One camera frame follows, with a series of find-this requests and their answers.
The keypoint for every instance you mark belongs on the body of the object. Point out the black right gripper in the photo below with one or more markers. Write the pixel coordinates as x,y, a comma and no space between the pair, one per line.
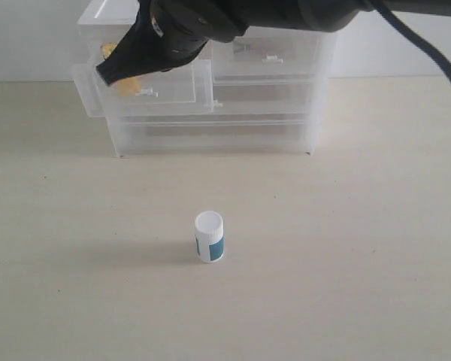
168,35

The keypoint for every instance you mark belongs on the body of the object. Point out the yellow wedge block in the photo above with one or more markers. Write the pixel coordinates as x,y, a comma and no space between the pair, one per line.
126,87

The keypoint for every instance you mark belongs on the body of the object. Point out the clear drawer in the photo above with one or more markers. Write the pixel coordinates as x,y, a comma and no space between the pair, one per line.
262,98
182,91
214,132
267,53

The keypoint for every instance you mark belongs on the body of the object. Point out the white plastic drawer cabinet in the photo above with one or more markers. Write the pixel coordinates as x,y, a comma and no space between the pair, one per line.
114,18

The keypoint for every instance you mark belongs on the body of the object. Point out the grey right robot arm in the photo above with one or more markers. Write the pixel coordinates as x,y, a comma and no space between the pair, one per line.
330,16

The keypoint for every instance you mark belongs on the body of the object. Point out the clear bottom drawer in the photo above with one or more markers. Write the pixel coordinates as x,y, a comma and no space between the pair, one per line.
214,132

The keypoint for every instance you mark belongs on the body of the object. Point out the white teal pill bottle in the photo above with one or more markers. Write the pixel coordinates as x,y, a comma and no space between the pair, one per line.
209,236

